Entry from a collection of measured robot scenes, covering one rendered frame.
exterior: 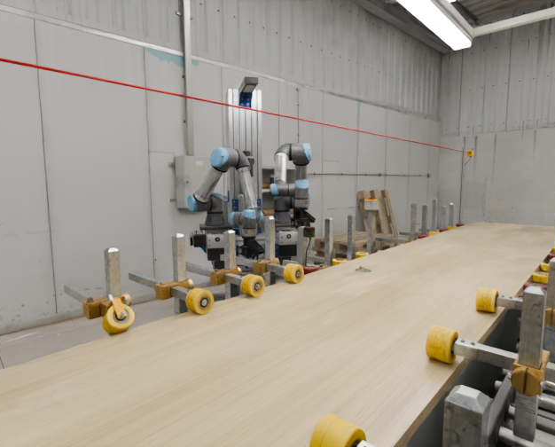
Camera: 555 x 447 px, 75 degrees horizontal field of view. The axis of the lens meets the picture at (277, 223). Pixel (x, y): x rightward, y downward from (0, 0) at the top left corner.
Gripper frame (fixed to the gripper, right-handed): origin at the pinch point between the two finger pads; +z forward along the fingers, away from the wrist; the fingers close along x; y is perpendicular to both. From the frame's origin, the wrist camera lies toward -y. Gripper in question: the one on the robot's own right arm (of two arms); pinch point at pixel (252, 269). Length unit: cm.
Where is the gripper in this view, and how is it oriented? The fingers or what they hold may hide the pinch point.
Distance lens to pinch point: 216.7
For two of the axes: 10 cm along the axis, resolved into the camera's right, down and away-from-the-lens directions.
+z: 0.1, 9.9, 1.1
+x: -6.7, 0.9, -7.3
